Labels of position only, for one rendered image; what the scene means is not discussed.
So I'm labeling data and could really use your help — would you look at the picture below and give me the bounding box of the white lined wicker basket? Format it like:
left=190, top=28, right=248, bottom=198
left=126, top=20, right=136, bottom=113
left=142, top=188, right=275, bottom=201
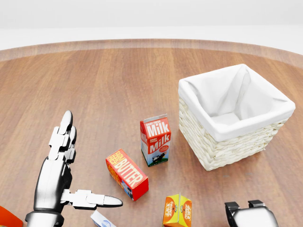
left=178, top=63, right=296, bottom=172

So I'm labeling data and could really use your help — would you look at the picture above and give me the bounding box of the red white milk carton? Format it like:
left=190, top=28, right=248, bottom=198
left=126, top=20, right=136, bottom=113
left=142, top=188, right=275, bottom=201
left=140, top=113, right=172, bottom=167

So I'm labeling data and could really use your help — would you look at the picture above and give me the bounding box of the red orange packet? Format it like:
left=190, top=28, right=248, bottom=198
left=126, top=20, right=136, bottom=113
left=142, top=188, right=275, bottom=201
left=0, top=205, right=24, bottom=227

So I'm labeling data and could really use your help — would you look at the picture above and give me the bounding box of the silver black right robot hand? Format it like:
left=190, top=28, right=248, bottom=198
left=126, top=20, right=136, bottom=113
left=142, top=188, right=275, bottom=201
left=224, top=200, right=279, bottom=227

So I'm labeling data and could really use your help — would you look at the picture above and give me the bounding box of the white blue box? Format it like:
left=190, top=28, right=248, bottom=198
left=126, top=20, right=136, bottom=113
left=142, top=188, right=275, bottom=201
left=90, top=210, right=117, bottom=227

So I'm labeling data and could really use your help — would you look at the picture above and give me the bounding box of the orange juice carton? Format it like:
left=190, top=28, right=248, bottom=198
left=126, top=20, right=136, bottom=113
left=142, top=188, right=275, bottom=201
left=162, top=192, right=193, bottom=227

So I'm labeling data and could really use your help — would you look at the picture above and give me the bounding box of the red butter box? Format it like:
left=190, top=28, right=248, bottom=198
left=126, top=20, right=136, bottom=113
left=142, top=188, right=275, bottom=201
left=105, top=148, right=149, bottom=201

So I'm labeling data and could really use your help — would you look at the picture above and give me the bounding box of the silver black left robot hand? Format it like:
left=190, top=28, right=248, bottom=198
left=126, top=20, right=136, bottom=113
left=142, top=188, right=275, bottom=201
left=33, top=110, right=124, bottom=213

